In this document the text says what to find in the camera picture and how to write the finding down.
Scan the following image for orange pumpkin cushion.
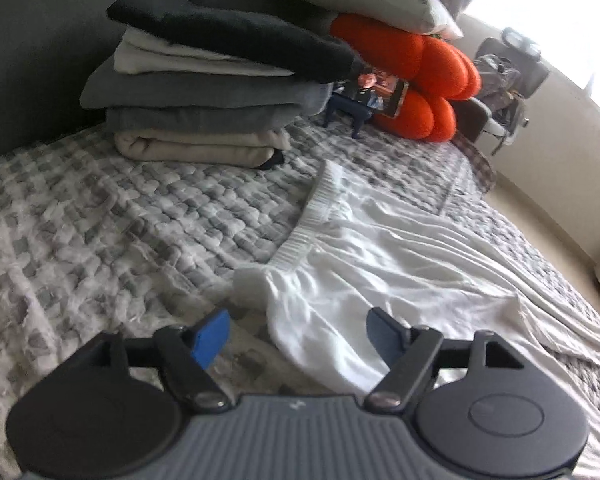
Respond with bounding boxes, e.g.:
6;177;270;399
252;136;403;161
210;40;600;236
330;12;482;142

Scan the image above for smartphone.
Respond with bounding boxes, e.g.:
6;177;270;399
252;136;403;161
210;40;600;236
337;71;411;120

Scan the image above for white folded garment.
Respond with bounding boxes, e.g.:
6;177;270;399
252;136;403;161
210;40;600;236
114;27;296;78

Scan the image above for white pants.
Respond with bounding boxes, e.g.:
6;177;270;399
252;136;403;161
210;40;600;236
234;160;600;480

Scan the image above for blue phone stand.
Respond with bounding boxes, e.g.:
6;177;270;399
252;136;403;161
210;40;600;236
325;94;376;140

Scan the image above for grey backpack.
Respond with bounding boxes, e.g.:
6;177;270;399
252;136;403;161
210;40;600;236
472;52;523;111

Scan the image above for grey office chair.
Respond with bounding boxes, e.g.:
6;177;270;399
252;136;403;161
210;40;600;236
472;27;551;156

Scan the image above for brown checked sheet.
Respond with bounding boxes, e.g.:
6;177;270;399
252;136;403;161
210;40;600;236
457;132;498;195

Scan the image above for light grey folded garment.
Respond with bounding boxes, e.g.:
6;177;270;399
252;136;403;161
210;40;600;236
80;55;333;116

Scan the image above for grey checked quilt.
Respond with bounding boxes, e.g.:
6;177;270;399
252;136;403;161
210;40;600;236
0;110;600;480

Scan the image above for dark grey folded garment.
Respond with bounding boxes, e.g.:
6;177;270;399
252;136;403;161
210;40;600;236
105;102;303;136

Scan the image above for beige folded garment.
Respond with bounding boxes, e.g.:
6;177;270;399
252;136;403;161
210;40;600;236
114;127;292;168

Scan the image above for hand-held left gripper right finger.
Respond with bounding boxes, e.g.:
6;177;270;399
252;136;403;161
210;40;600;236
364;307;523;413

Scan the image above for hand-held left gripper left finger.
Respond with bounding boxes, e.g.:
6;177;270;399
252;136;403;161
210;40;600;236
100;309;233;413

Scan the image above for window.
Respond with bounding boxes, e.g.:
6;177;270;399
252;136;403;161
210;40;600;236
462;0;600;111

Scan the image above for grey sofa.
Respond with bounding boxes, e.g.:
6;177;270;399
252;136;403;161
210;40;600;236
0;0;491;166

